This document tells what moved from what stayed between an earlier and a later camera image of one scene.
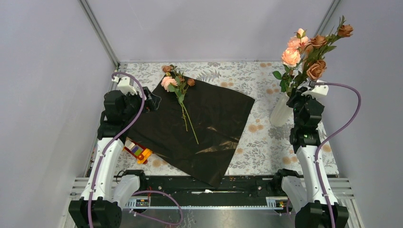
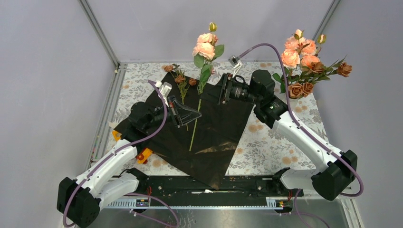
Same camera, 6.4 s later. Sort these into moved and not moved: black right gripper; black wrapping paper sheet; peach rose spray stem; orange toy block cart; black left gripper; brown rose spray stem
Moved: black left gripper; peach rose spray stem; brown rose spray stem; black right gripper
Not moved: black wrapping paper sheet; orange toy block cart
